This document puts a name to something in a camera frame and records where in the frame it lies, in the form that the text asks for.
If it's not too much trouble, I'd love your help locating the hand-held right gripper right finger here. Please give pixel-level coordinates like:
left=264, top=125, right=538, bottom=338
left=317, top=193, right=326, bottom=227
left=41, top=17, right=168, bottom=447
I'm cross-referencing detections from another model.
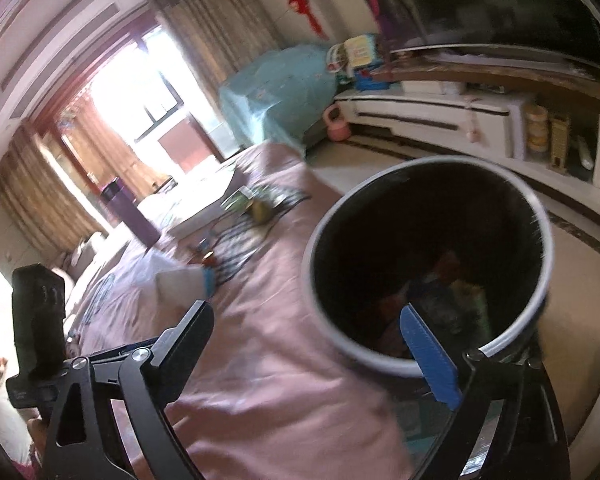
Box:
left=400, top=304, right=573, bottom=480

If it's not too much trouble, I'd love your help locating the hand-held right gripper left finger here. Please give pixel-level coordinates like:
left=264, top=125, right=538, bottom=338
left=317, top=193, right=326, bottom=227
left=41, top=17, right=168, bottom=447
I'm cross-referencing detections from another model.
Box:
left=32, top=300, right=216, bottom=480

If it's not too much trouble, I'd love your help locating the black white-rimmed trash bin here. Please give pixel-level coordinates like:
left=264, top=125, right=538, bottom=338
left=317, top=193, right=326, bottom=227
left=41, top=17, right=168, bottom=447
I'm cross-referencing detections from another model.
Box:
left=301, top=156, right=553, bottom=378

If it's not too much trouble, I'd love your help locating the pink tablecloth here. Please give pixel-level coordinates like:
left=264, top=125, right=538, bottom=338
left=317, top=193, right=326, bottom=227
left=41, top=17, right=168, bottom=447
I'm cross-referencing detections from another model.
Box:
left=65, top=142, right=416, bottom=480

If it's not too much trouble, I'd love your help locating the thick white book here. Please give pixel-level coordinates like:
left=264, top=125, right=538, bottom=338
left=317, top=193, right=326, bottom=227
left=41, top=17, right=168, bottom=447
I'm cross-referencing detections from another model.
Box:
left=171, top=209, right=241, bottom=239

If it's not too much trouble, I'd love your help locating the brown patterned curtain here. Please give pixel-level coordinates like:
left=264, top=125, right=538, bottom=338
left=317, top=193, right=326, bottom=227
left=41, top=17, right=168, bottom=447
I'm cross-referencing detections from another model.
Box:
left=60, top=105, right=153, bottom=196
left=0, top=135, right=106, bottom=256
left=152, top=0, right=281, bottom=126

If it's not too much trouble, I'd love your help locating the purple thermos bottle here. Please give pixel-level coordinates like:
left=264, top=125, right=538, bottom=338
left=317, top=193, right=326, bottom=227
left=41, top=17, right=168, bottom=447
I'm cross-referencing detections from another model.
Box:
left=102, top=177, right=161, bottom=246

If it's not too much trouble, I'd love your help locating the colourful cover book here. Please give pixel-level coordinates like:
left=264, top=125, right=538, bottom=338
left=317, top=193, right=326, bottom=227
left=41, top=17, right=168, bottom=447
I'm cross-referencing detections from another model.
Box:
left=222, top=187, right=261, bottom=216

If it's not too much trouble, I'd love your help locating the green plaid cloth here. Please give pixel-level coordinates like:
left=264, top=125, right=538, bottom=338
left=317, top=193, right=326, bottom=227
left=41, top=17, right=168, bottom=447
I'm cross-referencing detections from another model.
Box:
left=215, top=187, right=308, bottom=281

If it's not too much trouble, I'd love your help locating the white television cabinet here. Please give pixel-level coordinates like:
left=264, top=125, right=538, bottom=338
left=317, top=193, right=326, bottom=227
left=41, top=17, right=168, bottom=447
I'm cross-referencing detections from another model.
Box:
left=332, top=72, right=600, bottom=201

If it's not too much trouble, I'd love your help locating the pink kettlebell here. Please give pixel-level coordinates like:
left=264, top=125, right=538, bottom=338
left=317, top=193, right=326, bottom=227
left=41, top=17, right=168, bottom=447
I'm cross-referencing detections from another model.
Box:
left=322, top=106, right=352, bottom=142

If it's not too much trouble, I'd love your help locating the beige round container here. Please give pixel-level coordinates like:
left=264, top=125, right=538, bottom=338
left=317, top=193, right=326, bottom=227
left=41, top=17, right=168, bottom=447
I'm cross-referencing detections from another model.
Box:
left=525, top=105, right=551, bottom=153

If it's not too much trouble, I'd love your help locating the teal dust cover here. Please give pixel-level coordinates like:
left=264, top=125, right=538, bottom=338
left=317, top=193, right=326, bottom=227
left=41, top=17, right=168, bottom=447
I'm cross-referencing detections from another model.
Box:
left=219, top=44, right=338, bottom=153

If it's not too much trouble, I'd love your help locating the colourful plastic toy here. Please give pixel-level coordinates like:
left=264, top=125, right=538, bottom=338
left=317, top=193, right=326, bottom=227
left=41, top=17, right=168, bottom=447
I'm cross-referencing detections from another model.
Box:
left=327, top=34, right=386, bottom=88

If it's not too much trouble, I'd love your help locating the black flat television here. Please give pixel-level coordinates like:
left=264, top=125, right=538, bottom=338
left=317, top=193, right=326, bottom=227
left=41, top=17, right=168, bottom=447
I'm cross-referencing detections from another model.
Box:
left=360, top=0, right=600, bottom=68

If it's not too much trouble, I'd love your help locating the red pole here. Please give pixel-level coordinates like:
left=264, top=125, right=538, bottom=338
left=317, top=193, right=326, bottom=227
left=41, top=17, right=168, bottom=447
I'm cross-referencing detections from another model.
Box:
left=357, top=0, right=396, bottom=56

